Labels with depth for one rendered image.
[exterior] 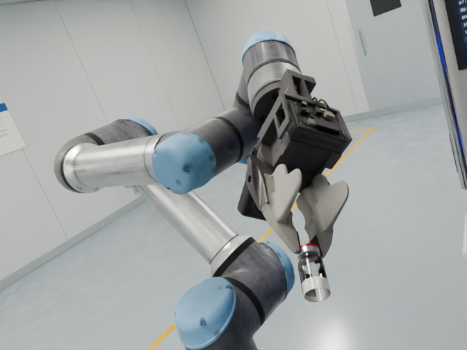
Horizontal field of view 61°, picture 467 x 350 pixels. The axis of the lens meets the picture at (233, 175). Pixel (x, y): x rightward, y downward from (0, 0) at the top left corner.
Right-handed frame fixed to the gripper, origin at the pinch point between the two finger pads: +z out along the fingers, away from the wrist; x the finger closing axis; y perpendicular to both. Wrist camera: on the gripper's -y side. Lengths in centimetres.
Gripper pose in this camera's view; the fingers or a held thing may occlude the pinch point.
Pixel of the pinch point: (303, 247)
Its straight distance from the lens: 37.5
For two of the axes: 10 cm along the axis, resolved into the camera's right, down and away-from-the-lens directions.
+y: 3.7, -6.9, -6.2
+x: 9.3, 2.3, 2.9
